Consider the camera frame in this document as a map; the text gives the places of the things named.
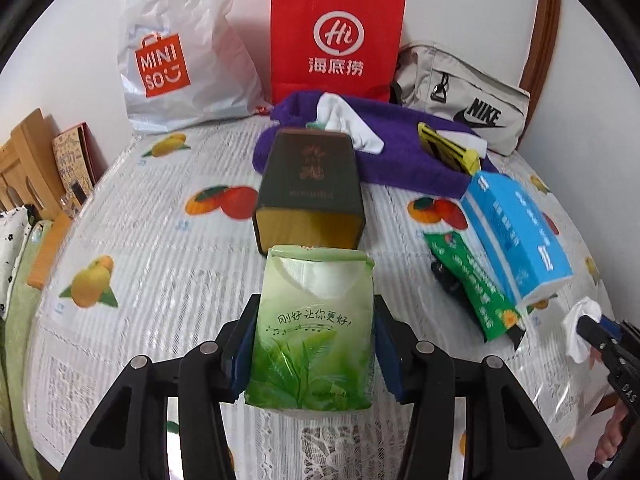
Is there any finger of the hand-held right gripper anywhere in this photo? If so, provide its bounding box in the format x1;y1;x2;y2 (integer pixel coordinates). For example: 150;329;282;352
575;316;623;361
599;314;640;356

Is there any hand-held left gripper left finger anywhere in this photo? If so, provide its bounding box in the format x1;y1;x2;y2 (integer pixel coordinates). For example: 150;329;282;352
60;292;263;480

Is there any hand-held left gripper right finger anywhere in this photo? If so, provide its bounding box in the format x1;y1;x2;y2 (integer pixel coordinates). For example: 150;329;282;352
372;294;576;480

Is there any green tissue pack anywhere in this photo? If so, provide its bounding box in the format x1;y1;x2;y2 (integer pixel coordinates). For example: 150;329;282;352
244;244;377;411

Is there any black sock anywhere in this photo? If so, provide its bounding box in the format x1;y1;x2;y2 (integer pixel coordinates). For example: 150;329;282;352
431;259;527;351

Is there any purple fabric storage tray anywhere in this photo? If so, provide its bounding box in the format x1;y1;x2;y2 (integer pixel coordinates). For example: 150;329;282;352
252;91;501;198

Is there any yellow striped sock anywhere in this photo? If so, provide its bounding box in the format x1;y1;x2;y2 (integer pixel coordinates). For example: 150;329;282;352
417;122;482;176

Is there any white printed sock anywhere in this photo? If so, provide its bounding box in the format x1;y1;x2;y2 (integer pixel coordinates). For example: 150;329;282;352
306;92;386;153

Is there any person's right hand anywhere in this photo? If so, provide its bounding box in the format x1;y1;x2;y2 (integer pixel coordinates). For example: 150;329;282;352
592;400;633;468

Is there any fruit print tablecloth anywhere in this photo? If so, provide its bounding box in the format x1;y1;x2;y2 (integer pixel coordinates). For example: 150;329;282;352
27;115;621;480

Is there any blue tissue pack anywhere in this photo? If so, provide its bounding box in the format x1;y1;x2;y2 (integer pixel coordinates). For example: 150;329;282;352
459;170;575;308

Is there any dark tea tin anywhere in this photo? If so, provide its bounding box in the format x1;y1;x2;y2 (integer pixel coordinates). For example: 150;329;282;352
252;128;366;253

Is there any wooden nightstand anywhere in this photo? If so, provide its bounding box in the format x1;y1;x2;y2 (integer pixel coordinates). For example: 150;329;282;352
27;212;73;288

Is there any green bed sheet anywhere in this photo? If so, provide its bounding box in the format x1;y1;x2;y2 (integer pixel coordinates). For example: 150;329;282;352
0;220;51;480

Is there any white floral pillow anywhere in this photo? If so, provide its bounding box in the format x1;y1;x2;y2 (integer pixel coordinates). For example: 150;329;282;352
0;205;31;321

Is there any patterned cover book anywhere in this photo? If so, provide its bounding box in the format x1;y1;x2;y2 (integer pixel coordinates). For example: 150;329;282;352
51;122;108;206

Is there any grey waist bag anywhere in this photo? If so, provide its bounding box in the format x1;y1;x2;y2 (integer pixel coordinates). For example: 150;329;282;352
392;42;532;157

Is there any wooden headboard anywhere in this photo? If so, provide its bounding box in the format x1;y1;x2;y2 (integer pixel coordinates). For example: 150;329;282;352
0;107;63;221

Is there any white plastic shopping bag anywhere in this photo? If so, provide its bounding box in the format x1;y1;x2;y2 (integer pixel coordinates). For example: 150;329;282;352
117;0;266;136

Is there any red paper bag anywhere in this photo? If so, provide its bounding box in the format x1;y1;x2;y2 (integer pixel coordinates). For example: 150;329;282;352
270;0;407;106

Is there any wooden door frame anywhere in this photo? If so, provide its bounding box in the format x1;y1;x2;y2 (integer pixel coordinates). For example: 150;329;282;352
517;0;563;91

